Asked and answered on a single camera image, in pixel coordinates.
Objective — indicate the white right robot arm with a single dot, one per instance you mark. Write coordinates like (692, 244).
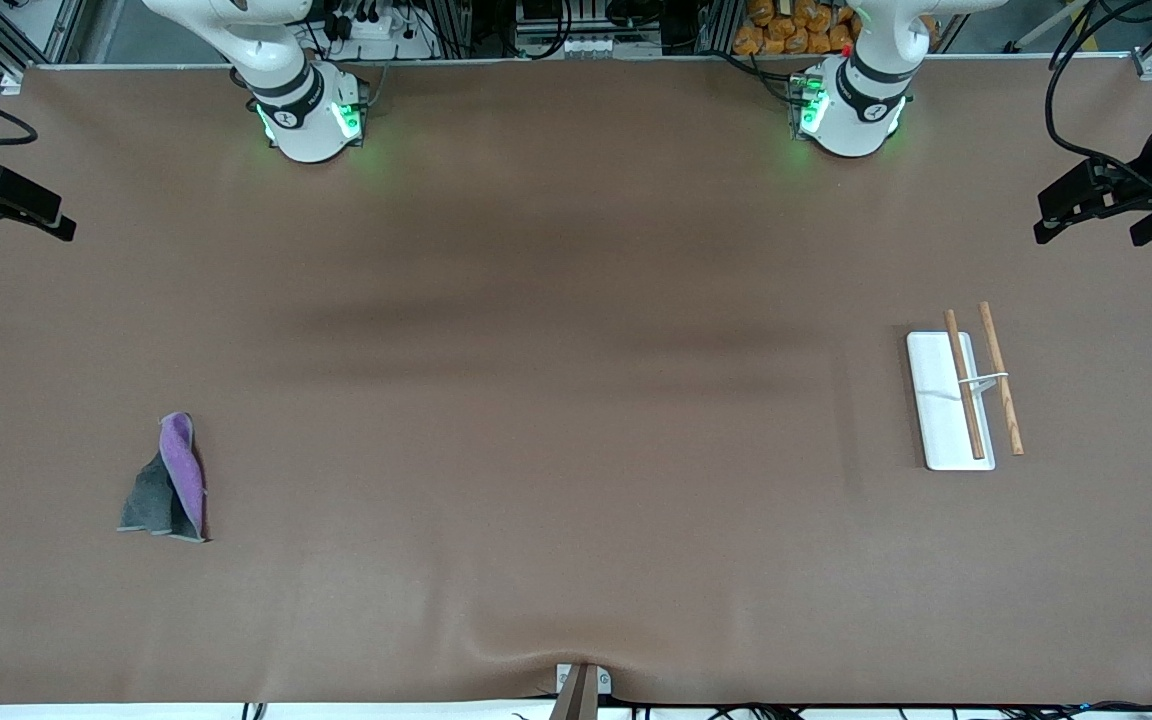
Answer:
(301, 110)

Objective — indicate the white power strip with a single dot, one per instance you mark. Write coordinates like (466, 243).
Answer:
(376, 30)

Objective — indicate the brown table mat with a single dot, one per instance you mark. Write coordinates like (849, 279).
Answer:
(576, 400)

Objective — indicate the white terminal block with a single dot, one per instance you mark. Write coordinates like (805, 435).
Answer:
(586, 47)

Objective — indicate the wooden rack rod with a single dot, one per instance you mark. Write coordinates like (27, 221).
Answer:
(1001, 380)
(964, 385)

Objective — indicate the thin metal rack bracket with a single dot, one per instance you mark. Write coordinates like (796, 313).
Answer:
(991, 378)

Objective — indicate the black electronics box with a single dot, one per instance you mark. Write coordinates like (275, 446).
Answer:
(546, 15)

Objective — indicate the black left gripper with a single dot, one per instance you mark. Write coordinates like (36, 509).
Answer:
(1142, 182)

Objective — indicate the purple and grey towel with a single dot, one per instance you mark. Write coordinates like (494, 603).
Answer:
(181, 465)

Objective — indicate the pile of orange packets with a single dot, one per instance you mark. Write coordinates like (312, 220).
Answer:
(786, 30)

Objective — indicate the white rack base plate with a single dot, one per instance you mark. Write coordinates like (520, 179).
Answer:
(936, 420)

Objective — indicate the grey metal mount bracket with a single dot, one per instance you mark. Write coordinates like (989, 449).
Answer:
(581, 695)

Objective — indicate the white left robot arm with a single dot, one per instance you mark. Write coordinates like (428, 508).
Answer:
(851, 110)

